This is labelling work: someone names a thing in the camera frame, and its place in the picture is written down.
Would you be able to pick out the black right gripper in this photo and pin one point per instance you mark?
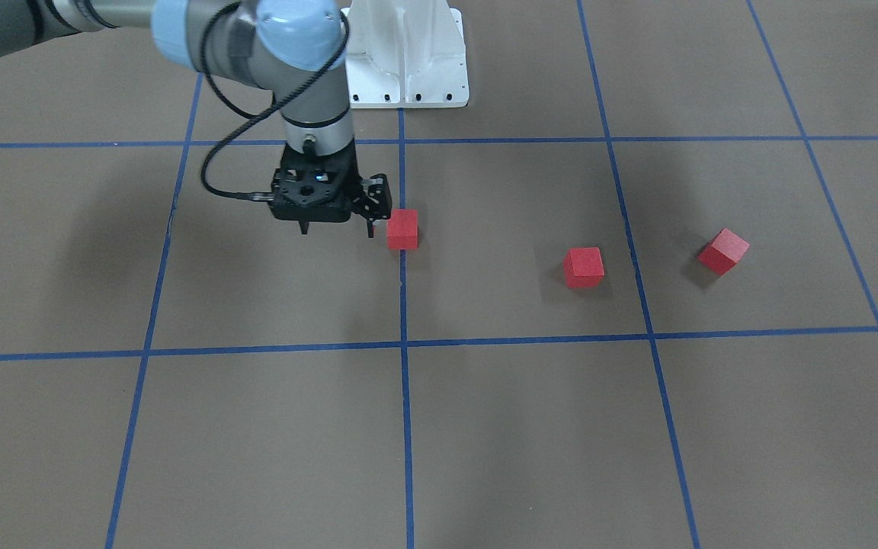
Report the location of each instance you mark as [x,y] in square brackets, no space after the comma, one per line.
[375,200]

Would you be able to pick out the red block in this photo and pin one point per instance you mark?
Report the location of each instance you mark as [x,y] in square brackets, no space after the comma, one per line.
[583,267]
[722,253]

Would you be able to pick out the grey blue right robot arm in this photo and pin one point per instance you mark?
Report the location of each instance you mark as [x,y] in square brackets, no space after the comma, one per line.
[260,58]

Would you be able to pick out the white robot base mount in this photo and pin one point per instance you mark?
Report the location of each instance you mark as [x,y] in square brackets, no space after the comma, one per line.
[406,55]

